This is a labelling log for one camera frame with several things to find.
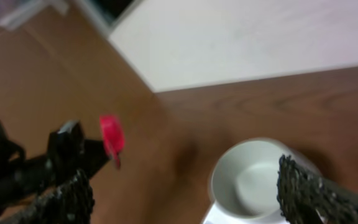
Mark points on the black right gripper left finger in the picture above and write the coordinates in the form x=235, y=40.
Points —
x=70, y=203

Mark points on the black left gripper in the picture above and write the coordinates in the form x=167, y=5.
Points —
x=67, y=151

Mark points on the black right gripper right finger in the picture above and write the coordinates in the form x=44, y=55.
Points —
x=305, y=197

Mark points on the red measuring scoop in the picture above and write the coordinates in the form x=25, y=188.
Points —
x=113, y=137

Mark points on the grey bowl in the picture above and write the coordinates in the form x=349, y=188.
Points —
x=244, y=180

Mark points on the white kitchen scale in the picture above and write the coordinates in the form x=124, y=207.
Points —
x=216, y=216

